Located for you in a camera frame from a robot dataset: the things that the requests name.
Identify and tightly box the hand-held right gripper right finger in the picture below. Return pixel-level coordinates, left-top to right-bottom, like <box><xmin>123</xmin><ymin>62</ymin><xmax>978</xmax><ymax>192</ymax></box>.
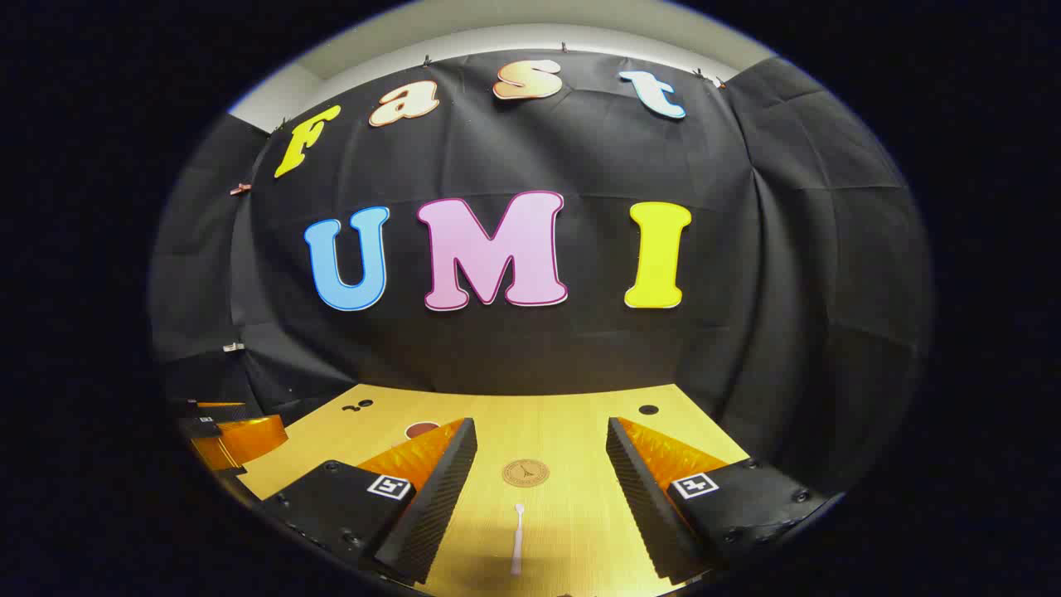
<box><xmin>606</xmin><ymin>416</ymin><xmax>830</xmax><ymax>583</ymax></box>

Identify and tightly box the yellow wooden desktop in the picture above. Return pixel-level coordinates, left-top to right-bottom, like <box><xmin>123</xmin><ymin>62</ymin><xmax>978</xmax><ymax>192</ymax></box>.
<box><xmin>238</xmin><ymin>383</ymin><xmax>751</xmax><ymax>596</ymax></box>

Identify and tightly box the round brown coaster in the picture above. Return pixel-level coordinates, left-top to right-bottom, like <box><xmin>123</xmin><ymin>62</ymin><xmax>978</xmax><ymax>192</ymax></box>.
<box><xmin>501</xmin><ymin>459</ymin><xmax>550</xmax><ymax>488</ymax></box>

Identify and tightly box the black backdrop cloth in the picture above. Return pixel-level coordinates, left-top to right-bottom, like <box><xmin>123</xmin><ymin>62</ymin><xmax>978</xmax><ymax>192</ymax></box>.
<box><xmin>149</xmin><ymin>50</ymin><xmax>936</xmax><ymax>498</ymax></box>

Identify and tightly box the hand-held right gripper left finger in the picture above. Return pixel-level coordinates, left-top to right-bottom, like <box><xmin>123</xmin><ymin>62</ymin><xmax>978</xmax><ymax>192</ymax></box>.
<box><xmin>261</xmin><ymin>417</ymin><xmax>478</xmax><ymax>585</ymax></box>

